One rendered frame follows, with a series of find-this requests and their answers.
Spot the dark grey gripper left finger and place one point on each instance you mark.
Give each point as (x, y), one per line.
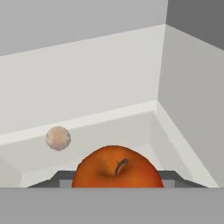
(58, 178)

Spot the red apple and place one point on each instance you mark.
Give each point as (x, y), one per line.
(116, 172)

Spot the pale brown kiwi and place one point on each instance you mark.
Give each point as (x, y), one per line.
(58, 138)

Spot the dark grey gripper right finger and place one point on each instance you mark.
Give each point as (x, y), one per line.
(175, 178)

